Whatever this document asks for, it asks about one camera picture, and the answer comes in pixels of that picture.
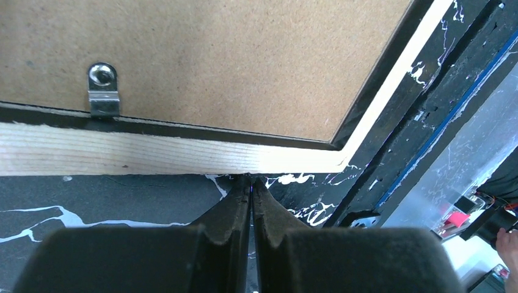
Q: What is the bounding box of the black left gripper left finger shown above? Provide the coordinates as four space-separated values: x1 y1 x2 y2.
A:
14 176 251 292

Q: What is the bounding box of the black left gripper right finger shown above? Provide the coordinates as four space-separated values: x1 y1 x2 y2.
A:
252 181 464 292

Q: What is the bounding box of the brown cardboard backing board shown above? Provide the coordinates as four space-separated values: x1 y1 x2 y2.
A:
1 1 410 141

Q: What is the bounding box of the wooden picture frame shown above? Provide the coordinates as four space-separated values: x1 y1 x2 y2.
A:
1 1 451 176

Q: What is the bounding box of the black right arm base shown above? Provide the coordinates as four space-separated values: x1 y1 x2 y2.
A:
459 197 517 250

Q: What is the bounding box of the bare human hand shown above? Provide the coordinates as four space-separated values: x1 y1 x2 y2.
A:
496 228 517 280

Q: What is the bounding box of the silver frame retaining clip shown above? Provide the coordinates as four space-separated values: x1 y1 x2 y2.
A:
87 62 120 119

